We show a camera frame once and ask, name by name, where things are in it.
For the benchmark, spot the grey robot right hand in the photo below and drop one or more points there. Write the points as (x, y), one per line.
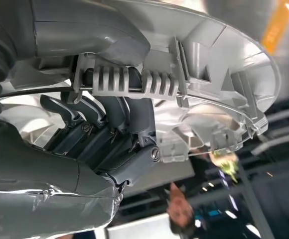
(47, 165)

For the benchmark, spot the person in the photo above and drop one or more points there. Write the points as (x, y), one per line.
(180, 207)

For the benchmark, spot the clear cup yellow contents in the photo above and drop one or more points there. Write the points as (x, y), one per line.
(225, 165)

